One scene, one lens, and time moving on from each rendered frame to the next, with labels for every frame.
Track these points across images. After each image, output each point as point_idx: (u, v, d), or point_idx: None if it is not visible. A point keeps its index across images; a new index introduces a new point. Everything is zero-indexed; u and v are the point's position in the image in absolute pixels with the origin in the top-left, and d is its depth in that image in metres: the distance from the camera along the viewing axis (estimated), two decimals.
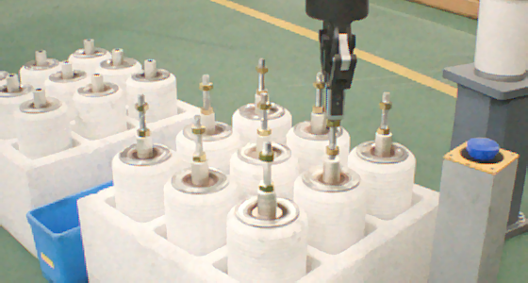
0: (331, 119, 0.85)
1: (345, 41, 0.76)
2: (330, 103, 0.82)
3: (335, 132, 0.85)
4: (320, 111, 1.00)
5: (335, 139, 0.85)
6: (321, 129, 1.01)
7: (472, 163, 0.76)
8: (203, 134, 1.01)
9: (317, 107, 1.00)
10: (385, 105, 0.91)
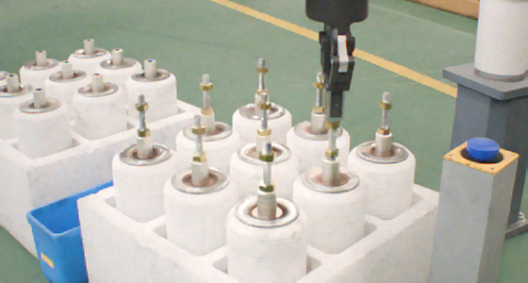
0: (339, 124, 0.83)
1: (344, 43, 0.76)
2: (329, 105, 0.82)
3: (333, 137, 0.84)
4: (320, 111, 1.00)
5: (332, 143, 0.84)
6: (321, 129, 1.01)
7: (472, 163, 0.76)
8: (203, 134, 1.01)
9: (317, 107, 1.00)
10: (385, 105, 0.91)
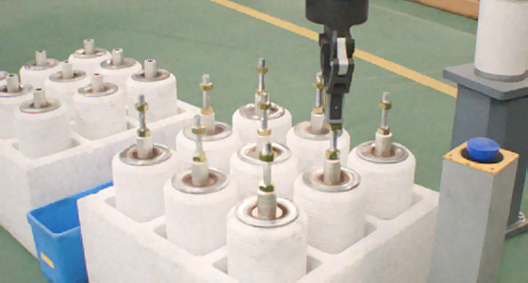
0: (339, 126, 0.84)
1: (343, 46, 0.76)
2: (329, 107, 0.82)
3: (333, 138, 0.84)
4: (320, 111, 1.00)
5: (332, 144, 0.85)
6: (321, 129, 1.01)
7: (472, 163, 0.76)
8: (203, 134, 1.01)
9: (317, 107, 1.00)
10: (385, 105, 0.91)
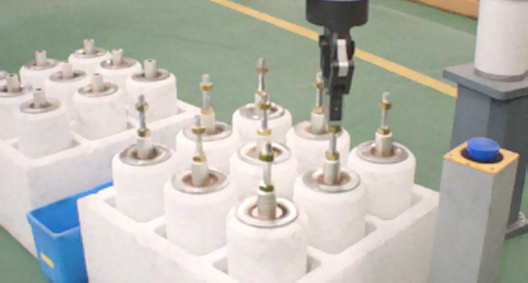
0: (337, 128, 0.83)
1: (343, 47, 0.76)
2: (329, 108, 0.82)
3: (331, 140, 0.84)
4: (320, 111, 1.00)
5: (330, 146, 0.85)
6: (321, 129, 1.01)
7: (472, 163, 0.76)
8: (203, 134, 1.01)
9: (317, 107, 1.00)
10: (385, 105, 0.91)
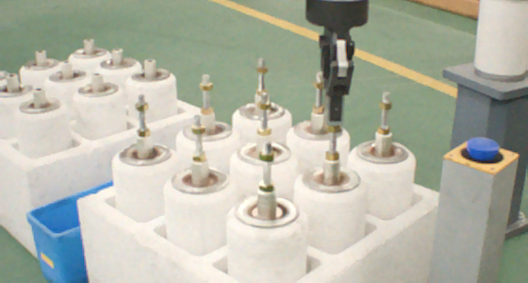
0: (326, 125, 0.84)
1: (343, 48, 0.76)
2: (329, 108, 0.82)
3: (331, 138, 0.85)
4: (320, 111, 1.00)
5: (331, 143, 0.85)
6: (321, 129, 1.01)
7: (472, 163, 0.76)
8: (203, 134, 1.01)
9: (317, 107, 1.00)
10: (385, 105, 0.91)
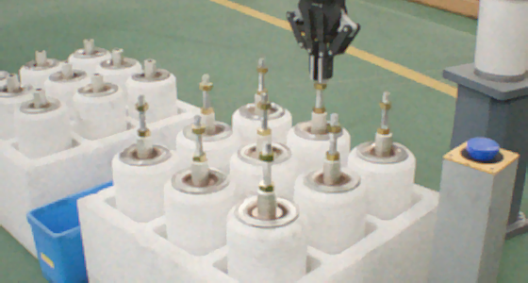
0: (326, 126, 0.84)
1: (300, 6, 0.98)
2: None
3: (331, 138, 0.85)
4: (314, 109, 1.01)
5: (332, 144, 0.85)
6: (313, 128, 1.01)
7: (472, 163, 0.76)
8: (203, 134, 1.01)
9: None
10: (385, 105, 0.91)
